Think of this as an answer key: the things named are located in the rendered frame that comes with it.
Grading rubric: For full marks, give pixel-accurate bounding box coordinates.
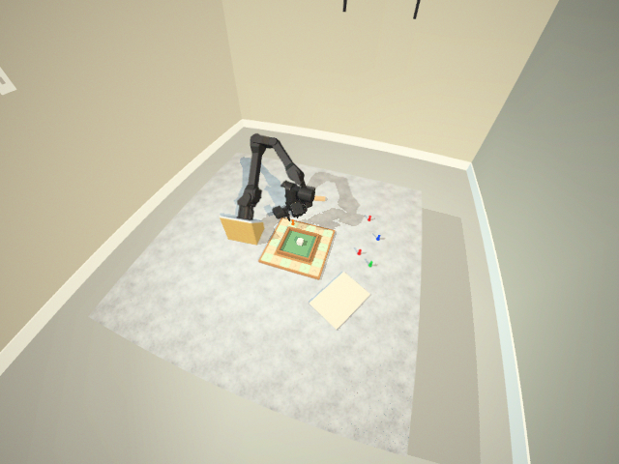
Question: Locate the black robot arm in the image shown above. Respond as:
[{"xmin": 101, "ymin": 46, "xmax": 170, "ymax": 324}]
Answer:
[{"xmin": 236, "ymin": 133, "xmax": 315, "ymax": 220}]

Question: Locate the cream flat rectangular sheet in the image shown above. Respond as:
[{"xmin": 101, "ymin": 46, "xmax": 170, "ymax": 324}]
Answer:
[{"xmin": 309, "ymin": 273, "xmax": 370, "ymax": 330}]

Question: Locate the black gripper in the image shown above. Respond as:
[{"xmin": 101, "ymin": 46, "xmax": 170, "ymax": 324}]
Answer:
[{"xmin": 272, "ymin": 195, "xmax": 312, "ymax": 221}]

